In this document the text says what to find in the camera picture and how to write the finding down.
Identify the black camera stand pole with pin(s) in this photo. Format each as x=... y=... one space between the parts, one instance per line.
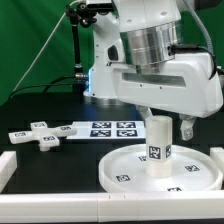
x=83 y=16

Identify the white cross-shaped table base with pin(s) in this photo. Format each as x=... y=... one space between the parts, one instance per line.
x=47 y=137

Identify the white round table top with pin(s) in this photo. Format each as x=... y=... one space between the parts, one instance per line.
x=128 y=169

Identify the white marker sheet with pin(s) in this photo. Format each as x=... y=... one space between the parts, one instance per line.
x=109 y=130

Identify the white left fence block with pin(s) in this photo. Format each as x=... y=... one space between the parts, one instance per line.
x=8 y=165

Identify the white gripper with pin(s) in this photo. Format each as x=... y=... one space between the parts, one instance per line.
x=182 y=85

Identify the white right fence block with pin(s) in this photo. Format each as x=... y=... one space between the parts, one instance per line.
x=217 y=154

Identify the white front fence bar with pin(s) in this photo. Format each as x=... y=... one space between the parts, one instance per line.
x=109 y=207

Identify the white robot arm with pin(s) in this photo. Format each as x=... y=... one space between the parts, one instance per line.
x=139 y=59

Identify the white fence block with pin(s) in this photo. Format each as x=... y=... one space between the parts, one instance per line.
x=217 y=154
x=8 y=165

